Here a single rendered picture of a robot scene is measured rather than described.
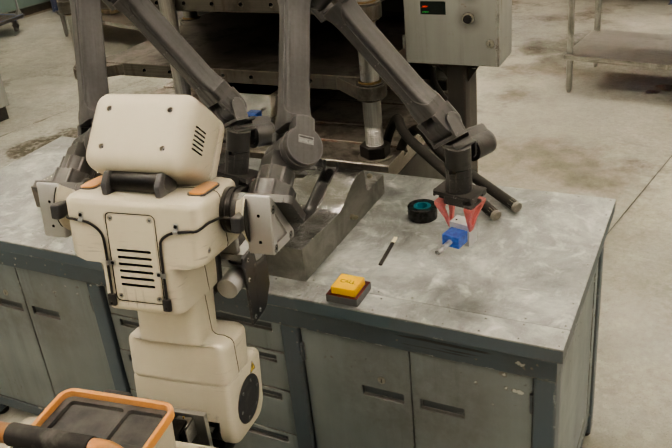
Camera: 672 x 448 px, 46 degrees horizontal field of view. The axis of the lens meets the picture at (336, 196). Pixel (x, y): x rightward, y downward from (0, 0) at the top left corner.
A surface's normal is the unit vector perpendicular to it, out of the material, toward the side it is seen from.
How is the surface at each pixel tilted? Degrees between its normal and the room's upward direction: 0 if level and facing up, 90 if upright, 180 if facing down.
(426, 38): 90
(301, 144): 56
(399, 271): 0
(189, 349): 82
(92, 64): 62
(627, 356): 1
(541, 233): 0
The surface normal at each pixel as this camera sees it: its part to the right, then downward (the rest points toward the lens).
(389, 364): -0.43, 0.44
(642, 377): -0.09, -0.90
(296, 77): 0.45, -0.28
